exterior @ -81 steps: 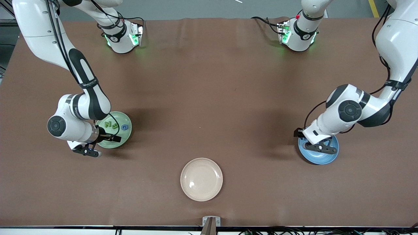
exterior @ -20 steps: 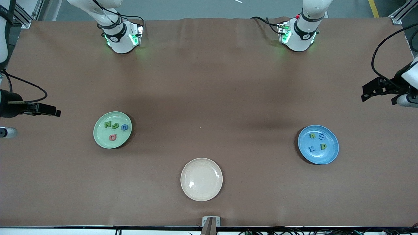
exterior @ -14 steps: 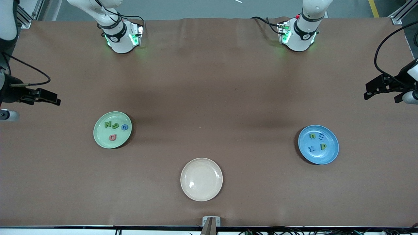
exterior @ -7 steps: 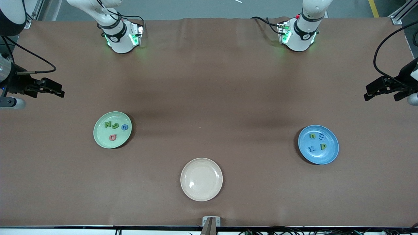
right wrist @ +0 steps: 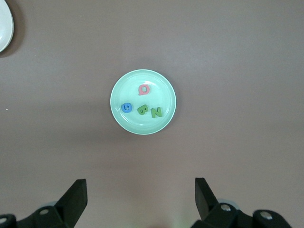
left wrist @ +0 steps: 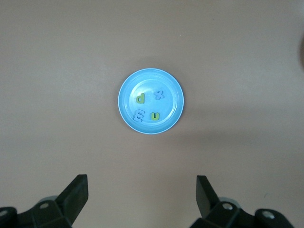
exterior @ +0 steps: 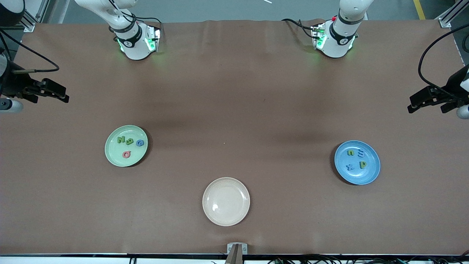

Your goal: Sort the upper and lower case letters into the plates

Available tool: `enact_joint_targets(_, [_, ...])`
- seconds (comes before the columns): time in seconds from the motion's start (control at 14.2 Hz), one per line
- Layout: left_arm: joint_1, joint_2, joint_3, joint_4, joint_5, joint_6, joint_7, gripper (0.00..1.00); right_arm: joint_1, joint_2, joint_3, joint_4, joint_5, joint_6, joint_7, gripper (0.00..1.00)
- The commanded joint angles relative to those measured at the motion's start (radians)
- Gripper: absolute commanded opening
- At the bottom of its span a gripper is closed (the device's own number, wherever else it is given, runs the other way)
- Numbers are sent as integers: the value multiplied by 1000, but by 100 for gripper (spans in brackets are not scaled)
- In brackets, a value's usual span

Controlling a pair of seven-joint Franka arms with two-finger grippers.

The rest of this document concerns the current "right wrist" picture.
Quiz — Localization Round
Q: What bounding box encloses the green letter B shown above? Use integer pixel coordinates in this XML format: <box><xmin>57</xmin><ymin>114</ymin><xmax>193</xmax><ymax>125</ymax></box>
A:
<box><xmin>137</xmin><ymin>104</ymin><xmax>150</xmax><ymax>116</ymax></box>

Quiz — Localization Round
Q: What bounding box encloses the light green plate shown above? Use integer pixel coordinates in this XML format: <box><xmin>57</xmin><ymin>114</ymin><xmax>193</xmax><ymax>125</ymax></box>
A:
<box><xmin>110</xmin><ymin>69</ymin><xmax>177</xmax><ymax>135</ymax></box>

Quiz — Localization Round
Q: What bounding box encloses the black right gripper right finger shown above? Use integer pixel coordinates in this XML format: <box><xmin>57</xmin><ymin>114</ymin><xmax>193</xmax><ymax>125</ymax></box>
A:
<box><xmin>195</xmin><ymin>177</ymin><xmax>293</xmax><ymax>228</ymax></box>

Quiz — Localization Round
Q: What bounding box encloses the blue letter G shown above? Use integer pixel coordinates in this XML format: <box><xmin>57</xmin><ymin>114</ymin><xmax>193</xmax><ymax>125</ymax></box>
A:
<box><xmin>121</xmin><ymin>102</ymin><xmax>133</xmax><ymax>114</ymax></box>

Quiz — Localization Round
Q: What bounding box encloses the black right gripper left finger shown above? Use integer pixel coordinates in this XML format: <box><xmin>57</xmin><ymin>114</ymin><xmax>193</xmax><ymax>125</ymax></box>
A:
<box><xmin>0</xmin><ymin>179</ymin><xmax>87</xmax><ymax>228</ymax></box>

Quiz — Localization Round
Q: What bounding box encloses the brown table cloth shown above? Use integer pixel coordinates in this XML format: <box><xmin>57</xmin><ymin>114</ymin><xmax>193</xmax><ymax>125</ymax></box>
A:
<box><xmin>0</xmin><ymin>0</ymin><xmax>304</xmax><ymax>228</ymax></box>

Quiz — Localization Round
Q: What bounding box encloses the green letter N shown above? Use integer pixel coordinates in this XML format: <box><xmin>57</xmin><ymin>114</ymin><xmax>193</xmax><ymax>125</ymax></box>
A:
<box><xmin>150</xmin><ymin>107</ymin><xmax>164</xmax><ymax>119</ymax></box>

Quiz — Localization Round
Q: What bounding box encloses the beige plate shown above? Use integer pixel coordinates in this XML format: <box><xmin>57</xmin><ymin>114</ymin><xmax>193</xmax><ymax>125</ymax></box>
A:
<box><xmin>0</xmin><ymin>0</ymin><xmax>14</xmax><ymax>53</ymax></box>

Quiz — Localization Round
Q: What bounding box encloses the red letter Q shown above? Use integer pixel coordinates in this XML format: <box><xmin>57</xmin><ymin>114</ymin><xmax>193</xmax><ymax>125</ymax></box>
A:
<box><xmin>138</xmin><ymin>84</ymin><xmax>151</xmax><ymax>96</ymax></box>

